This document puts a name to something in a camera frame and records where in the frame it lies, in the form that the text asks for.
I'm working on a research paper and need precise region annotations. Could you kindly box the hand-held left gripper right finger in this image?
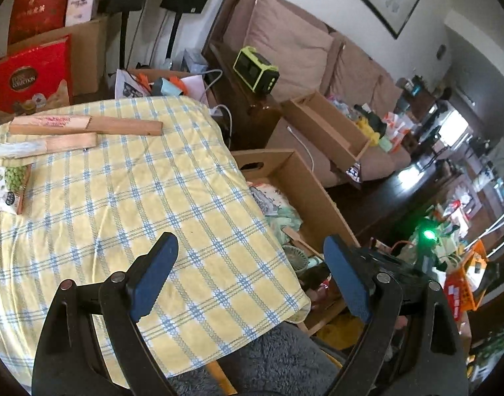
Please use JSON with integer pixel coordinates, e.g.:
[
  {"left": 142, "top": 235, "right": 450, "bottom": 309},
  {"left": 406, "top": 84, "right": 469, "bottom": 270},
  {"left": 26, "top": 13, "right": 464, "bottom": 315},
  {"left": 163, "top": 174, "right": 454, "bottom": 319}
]
[{"left": 323, "top": 234, "right": 471, "bottom": 396}]

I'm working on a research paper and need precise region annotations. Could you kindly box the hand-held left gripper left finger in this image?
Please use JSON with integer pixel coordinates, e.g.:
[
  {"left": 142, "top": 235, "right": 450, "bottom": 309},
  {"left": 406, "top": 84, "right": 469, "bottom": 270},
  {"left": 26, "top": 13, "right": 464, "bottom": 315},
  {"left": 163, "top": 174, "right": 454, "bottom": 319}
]
[{"left": 31, "top": 232, "right": 179, "bottom": 396}]

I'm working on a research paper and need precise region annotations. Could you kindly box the mint handheld fan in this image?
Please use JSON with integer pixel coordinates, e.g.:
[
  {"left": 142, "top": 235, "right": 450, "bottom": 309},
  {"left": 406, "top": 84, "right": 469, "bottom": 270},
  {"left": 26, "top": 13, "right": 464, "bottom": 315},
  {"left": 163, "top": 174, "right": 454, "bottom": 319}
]
[{"left": 282, "top": 243, "right": 324, "bottom": 276}]

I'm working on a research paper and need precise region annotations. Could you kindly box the large cardboard box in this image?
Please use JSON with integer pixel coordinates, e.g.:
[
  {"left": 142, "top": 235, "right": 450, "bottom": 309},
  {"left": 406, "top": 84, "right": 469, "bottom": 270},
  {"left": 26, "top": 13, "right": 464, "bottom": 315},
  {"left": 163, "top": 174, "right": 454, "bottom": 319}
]
[{"left": 230, "top": 148, "right": 363, "bottom": 338}]

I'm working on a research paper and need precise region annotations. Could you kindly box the white tissue packet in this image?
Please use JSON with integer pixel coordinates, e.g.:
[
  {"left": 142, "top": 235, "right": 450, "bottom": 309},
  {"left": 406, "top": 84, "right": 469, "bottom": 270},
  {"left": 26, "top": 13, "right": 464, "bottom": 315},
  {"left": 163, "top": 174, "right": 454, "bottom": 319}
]
[{"left": 249, "top": 182, "right": 284, "bottom": 216}]

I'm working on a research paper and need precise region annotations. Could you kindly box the wooden folding fan red print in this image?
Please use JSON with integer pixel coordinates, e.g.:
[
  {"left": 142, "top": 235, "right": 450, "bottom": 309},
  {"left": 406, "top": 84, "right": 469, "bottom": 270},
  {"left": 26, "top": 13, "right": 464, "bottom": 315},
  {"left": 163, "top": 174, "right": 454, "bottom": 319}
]
[{"left": 7, "top": 114, "right": 164, "bottom": 137}]

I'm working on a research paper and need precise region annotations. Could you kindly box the wooden folding fan white paper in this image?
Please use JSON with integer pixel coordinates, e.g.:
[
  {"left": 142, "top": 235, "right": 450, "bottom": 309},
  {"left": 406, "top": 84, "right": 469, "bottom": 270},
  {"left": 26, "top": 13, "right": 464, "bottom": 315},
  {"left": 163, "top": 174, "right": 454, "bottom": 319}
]
[{"left": 0, "top": 133, "right": 98, "bottom": 158}]

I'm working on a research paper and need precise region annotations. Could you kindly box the green pea snack packet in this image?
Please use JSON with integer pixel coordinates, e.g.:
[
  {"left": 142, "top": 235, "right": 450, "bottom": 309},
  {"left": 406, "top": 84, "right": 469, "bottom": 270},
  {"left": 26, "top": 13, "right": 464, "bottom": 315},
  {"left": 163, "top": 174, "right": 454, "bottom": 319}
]
[{"left": 0, "top": 164, "right": 32, "bottom": 216}]

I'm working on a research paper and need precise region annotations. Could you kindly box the yellow checked tablecloth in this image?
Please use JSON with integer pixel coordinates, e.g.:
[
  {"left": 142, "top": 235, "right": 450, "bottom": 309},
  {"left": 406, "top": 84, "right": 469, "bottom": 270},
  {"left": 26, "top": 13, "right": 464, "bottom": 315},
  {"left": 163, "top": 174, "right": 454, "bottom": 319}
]
[{"left": 0, "top": 95, "right": 313, "bottom": 381}]

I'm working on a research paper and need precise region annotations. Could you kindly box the person's grey fleece clothing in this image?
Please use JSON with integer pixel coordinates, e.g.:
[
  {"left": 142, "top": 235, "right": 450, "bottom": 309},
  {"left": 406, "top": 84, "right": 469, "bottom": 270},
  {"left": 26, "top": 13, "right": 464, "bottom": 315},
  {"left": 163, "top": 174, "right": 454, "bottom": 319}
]
[{"left": 168, "top": 321, "right": 340, "bottom": 396}]

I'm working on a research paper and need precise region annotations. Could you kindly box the yellow cloth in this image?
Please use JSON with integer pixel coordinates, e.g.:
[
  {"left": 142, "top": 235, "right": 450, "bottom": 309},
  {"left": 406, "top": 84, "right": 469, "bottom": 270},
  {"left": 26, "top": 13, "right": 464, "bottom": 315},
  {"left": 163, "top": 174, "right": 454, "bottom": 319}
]
[{"left": 356, "top": 115, "right": 381, "bottom": 146}]

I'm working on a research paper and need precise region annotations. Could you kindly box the dark green cloth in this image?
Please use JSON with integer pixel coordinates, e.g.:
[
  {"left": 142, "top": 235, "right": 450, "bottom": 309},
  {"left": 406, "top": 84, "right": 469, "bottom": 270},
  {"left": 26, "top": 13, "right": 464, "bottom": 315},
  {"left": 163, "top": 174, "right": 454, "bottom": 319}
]
[{"left": 355, "top": 105, "right": 387, "bottom": 137}]

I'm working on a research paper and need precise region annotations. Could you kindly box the shallow cardboard box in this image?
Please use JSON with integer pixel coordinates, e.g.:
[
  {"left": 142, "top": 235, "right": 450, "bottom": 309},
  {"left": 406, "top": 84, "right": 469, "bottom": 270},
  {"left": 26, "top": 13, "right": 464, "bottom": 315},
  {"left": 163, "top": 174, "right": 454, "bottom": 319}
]
[{"left": 281, "top": 91, "right": 373, "bottom": 175}]

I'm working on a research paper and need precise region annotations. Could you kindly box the brown sofa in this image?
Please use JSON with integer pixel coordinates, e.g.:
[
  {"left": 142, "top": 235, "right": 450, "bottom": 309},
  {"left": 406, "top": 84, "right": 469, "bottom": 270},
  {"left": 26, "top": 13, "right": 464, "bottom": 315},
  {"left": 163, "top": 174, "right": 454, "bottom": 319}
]
[{"left": 210, "top": 0, "right": 414, "bottom": 187}]

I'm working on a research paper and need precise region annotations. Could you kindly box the dark wooden side table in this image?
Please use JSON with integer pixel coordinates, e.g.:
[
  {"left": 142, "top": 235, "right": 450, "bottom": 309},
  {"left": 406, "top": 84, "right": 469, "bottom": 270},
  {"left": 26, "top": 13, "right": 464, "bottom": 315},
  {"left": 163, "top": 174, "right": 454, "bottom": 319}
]
[{"left": 201, "top": 43, "right": 284, "bottom": 150}]

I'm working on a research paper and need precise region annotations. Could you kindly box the white printed paper bag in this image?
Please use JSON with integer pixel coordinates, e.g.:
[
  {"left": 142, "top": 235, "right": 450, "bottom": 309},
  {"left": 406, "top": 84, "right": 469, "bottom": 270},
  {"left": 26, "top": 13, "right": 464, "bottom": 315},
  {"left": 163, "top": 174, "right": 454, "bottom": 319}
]
[{"left": 113, "top": 69, "right": 154, "bottom": 100}]

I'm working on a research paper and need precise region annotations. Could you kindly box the brown cardboard carton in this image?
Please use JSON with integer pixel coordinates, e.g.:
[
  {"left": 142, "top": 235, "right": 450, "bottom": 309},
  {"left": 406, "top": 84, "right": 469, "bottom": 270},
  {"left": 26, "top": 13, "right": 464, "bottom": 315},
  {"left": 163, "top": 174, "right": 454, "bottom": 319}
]
[{"left": 6, "top": 14, "right": 111, "bottom": 96}]

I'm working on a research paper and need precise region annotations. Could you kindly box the green portable power station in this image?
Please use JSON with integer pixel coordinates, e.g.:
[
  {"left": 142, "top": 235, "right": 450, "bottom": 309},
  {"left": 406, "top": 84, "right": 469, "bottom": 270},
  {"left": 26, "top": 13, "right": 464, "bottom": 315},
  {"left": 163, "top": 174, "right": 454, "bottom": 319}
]
[{"left": 232, "top": 47, "right": 281, "bottom": 94}]

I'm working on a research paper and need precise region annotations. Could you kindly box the red gift box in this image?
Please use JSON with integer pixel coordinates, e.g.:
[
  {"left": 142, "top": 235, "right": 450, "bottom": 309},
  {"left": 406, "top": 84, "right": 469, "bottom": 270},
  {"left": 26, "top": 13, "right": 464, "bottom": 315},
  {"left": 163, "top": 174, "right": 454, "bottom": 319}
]
[{"left": 0, "top": 34, "right": 74, "bottom": 117}]

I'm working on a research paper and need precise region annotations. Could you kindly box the large beige sofa cushion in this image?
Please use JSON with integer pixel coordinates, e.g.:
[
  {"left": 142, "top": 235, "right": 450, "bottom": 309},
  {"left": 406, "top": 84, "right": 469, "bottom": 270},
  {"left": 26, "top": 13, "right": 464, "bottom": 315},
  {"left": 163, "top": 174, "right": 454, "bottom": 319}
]
[{"left": 243, "top": 0, "right": 334, "bottom": 92}]

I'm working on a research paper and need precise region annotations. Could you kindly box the pink box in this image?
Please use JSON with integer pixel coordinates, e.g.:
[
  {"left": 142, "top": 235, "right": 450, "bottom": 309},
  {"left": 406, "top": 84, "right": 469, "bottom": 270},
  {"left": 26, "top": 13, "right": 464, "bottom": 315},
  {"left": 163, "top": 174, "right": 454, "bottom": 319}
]
[{"left": 64, "top": 0, "right": 103, "bottom": 28}]

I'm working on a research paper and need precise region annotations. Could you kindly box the red gift bag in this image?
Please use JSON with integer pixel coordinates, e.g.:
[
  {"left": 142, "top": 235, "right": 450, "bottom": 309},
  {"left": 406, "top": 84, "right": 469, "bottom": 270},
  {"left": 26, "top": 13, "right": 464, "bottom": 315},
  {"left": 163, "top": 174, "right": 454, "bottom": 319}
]
[{"left": 8, "top": 0, "right": 86, "bottom": 45}]

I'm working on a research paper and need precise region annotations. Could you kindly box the white charging cable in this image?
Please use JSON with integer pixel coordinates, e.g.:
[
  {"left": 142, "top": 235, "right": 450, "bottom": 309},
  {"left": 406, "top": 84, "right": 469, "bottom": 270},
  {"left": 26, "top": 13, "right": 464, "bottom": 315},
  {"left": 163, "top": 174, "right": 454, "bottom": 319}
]
[{"left": 286, "top": 126, "right": 315, "bottom": 173}]

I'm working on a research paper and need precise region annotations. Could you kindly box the white adapter cable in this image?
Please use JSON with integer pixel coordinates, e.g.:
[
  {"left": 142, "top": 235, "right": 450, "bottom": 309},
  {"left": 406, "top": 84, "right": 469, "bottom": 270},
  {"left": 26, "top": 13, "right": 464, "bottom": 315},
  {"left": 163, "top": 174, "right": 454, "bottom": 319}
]
[{"left": 201, "top": 69, "right": 235, "bottom": 150}]

